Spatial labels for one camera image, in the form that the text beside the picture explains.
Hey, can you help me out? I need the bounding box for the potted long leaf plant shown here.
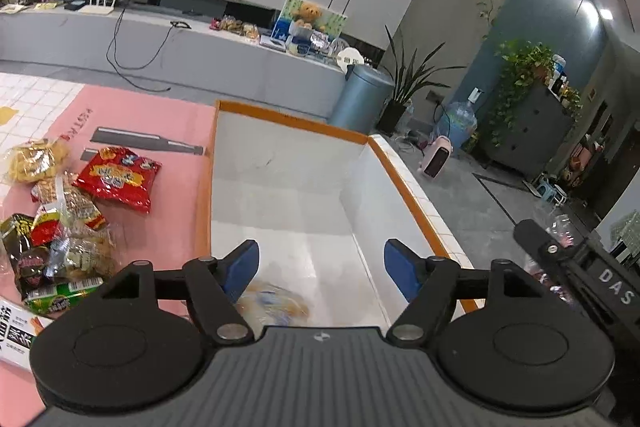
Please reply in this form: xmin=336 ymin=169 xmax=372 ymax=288
xmin=375 ymin=27 xmax=466 ymax=135

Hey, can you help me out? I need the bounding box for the white labelled snack packet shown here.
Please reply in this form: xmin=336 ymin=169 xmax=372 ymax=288
xmin=0 ymin=298 xmax=52 ymax=372

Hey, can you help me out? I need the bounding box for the green illustrated board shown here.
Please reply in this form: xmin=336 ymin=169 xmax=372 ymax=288
xmin=271 ymin=0 xmax=347 ymax=41

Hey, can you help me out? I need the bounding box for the red snack bag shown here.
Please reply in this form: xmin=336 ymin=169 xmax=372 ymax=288
xmin=73 ymin=146 xmax=162 ymax=213

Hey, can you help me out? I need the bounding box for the pink poster mat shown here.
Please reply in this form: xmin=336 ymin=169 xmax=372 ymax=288
xmin=1 ymin=84 xmax=215 ymax=426

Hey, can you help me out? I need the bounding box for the dark grey cabinet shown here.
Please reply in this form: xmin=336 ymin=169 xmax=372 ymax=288
xmin=480 ymin=84 xmax=574 ymax=179

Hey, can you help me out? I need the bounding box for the white bread snack bag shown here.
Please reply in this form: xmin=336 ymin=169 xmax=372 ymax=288
xmin=235 ymin=281 xmax=310 ymax=337

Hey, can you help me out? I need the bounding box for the blue grey trash bin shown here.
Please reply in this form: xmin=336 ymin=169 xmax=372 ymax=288
xmin=328 ymin=64 xmax=394 ymax=134

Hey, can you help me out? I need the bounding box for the black cable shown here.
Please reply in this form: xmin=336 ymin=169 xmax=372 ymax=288
xmin=104 ymin=0 xmax=191 ymax=93

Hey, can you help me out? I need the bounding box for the clear peanut snack bag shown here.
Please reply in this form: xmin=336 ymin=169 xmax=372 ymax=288
xmin=30 ymin=171 xmax=107 ymax=231

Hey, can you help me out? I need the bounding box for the lemon print tablecloth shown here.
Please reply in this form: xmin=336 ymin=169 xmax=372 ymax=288
xmin=1 ymin=74 xmax=94 ymax=219

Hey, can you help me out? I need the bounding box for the dark maroon snack packet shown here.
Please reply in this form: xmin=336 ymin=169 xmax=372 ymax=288
xmin=14 ymin=246 xmax=51 ymax=299

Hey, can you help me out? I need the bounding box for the blue water jug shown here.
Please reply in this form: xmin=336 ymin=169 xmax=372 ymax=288
xmin=435 ymin=88 xmax=483 ymax=150

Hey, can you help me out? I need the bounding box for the green trailing vine plant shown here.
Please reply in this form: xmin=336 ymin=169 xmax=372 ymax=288
xmin=480 ymin=40 xmax=555 ymax=148

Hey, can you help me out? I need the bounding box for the white wifi router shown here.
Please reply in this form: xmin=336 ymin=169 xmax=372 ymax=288
xmin=79 ymin=0 xmax=116 ymax=15

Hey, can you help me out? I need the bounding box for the teddy bear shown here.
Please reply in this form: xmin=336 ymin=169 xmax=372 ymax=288
xmin=293 ymin=1 xmax=323 ymax=29

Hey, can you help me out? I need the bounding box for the snack pile on console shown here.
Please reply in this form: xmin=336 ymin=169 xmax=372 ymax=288
xmin=209 ymin=15 xmax=259 ymax=40

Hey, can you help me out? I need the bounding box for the yellow chips bag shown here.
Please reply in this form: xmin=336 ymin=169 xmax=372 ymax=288
xmin=1 ymin=138 xmax=70 ymax=183

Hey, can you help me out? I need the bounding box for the grey tv console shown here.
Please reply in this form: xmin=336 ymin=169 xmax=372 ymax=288
xmin=1 ymin=8 xmax=345 ymax=118

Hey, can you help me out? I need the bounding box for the pink small heater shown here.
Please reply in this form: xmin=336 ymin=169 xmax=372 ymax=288
xmin=419 ymin=135 xmax=454 ymax=178

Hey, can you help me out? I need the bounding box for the orange cardboard box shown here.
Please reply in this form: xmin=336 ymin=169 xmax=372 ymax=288
xmin=195 ymin=101 xmax=470 ymax=329

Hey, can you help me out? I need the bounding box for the dark green yellow snack packet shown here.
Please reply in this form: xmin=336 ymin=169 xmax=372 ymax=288
xmin=1 ymin=213 xmax=34 ymax=271

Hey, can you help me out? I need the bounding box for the clear green candy bag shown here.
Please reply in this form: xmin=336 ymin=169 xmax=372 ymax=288
xmin=44 ymin=227 xmax=118 ymax=281

